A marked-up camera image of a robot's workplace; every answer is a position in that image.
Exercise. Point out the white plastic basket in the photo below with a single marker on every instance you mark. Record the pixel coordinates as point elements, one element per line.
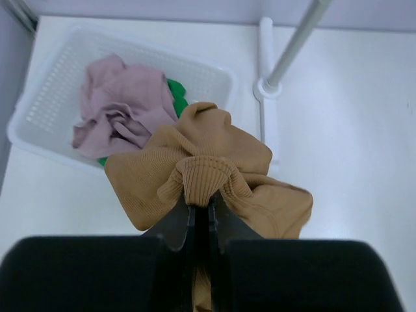
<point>47,110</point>

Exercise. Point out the mauve tank top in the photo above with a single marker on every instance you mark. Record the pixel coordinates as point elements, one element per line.
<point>97,74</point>

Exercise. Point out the green tank top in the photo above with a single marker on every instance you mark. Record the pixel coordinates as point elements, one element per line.
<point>177,97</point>

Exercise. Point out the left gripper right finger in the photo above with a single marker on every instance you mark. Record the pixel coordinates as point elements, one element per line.
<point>308,276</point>

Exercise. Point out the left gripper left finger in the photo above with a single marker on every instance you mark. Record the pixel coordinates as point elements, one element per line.
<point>97,273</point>

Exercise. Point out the metal clothes rack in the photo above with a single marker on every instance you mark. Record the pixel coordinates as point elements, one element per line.
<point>268,87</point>

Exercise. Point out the brown tank top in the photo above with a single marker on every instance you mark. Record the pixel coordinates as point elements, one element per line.
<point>204,154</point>

